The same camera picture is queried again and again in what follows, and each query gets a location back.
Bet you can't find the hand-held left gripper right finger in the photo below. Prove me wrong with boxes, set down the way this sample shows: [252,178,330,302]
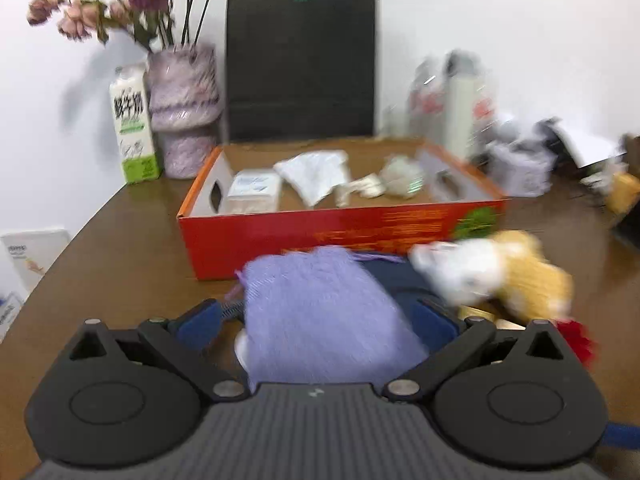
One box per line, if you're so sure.
[382,300,571,403]

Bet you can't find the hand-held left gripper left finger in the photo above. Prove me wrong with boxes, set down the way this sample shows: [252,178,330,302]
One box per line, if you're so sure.
[67,299,251,403]

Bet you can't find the dark blue cloth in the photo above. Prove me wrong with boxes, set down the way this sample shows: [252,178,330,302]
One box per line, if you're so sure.
[357,257,451,318]

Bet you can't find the white and yellow plush toy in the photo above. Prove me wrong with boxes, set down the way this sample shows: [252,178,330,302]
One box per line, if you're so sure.
[407,230,576,321]

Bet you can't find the purple knitted pouch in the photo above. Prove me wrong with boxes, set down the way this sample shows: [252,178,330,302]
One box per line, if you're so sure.
[235,246,431,393]

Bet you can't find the red cardboard box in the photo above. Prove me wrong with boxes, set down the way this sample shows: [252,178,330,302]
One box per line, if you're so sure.
[177,137,508,281]

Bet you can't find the wooden desktop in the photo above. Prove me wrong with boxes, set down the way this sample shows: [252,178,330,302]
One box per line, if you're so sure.
[0,135,640,480]

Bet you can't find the red tassel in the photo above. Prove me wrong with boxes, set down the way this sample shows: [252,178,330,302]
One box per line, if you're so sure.
[555,319,598,366]

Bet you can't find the crumpled beige paper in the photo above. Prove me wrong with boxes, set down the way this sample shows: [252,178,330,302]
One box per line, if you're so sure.
[334,172,387,208]

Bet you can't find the white grey crumpled bag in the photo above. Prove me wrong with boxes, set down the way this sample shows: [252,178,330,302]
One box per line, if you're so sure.
[487,120,558,198]

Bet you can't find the white flat box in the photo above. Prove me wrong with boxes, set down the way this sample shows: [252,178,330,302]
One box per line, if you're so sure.
[0,229,71,341]

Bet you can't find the white plastic bag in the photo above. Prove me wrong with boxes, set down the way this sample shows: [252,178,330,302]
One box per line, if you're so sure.
[272,150,351,208]

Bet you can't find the purple patterned vase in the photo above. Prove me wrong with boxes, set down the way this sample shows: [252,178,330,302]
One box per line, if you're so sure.
[146,44,225,180]

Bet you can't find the white green milk carton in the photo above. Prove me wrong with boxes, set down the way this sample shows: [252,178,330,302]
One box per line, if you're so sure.
[109,64,163,185]

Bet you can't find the clear bag with cartons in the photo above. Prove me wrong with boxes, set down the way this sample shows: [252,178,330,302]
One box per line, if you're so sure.
[407,50,501,161]

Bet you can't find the yellow packet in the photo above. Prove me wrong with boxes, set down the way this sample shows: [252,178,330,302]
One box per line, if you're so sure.
[602,170,640,216]

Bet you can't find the white paper sheet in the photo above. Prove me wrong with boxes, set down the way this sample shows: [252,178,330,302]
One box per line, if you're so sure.
[550,120,628,168]

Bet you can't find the black paper bag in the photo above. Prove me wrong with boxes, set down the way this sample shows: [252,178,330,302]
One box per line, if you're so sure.
[225,0,378,143]

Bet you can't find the dried pink flowers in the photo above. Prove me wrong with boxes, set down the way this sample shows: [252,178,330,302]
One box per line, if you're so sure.
[26,0,241,53]

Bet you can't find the blue strap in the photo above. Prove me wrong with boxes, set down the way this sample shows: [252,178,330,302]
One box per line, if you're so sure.
[602,421,640,450]

